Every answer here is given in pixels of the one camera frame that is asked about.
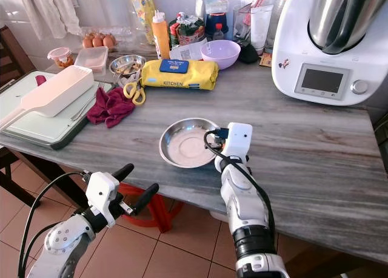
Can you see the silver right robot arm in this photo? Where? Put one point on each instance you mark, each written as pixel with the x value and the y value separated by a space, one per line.
pixel 245 205

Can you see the dark red cloth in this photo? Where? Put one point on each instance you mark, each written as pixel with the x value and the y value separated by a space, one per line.
pixel 110 107

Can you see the yellow kitchen wipes pack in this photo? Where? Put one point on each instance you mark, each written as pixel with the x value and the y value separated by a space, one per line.
pixel 179 76

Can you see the white plastic bin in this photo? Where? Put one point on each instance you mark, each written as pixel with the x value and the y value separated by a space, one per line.
pixel 216 216

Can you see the steel fork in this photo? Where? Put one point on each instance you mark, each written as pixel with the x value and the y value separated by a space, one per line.
pixel 82 111

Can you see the purple plastic bowl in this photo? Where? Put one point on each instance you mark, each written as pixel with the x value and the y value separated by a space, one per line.
pixel 220 53

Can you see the small black object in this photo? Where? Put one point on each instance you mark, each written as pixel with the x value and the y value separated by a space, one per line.
pixel 248 52

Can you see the small printed card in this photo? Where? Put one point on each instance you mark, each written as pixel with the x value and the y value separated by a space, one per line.
pixel 265 59

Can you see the white labelled packet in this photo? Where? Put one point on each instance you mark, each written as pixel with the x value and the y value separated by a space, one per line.
pixel 188 49

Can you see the pale green serving tray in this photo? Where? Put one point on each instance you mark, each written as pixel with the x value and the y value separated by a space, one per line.
pixel 36 123

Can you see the pink plastic scoop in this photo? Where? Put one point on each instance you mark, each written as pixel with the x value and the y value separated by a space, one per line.
pixel 57 93

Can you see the small red capped bottle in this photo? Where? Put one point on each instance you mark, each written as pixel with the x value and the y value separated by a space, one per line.
pixel 218 32

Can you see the steel bowl with food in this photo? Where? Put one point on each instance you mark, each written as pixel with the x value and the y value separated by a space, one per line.
pixel 127 65

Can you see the grey wood dining table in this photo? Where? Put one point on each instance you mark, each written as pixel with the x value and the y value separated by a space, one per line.
pixel 321 169

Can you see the green red snack packet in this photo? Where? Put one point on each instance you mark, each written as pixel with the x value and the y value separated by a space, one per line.
pixel 188 28

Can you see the orange sauce bottle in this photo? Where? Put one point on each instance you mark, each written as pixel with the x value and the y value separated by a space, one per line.
pixel 160 38

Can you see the white kitchen cooking machine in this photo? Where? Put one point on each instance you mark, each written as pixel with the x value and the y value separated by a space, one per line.
pixel 291 47

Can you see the clear plastic container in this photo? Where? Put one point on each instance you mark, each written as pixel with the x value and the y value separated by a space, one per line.
pixel 92 58

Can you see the dark blue jar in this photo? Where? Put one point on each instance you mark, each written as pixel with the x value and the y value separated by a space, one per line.
pixel 216 14

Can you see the small magenta object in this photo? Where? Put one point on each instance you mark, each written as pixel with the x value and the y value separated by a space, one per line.
pixel 40 80

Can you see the small plastic food cup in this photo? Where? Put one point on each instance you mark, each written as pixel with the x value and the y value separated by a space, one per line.
pixel 60 57

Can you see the tall yellow food bag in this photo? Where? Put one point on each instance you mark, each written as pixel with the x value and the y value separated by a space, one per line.
pixel 141 11

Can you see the dark wooden chair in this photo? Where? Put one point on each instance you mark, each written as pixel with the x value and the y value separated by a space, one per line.
pixel 12 53

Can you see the white hanging towel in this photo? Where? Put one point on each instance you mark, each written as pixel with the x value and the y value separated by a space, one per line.
pixel 51 8

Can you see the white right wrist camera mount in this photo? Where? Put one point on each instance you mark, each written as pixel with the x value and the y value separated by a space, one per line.
pixel 238 141

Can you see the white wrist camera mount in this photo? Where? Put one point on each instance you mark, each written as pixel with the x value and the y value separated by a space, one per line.
pixel 238 141
pixel 102 193

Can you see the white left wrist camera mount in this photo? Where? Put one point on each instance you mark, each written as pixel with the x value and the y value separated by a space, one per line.
pixel 102 193

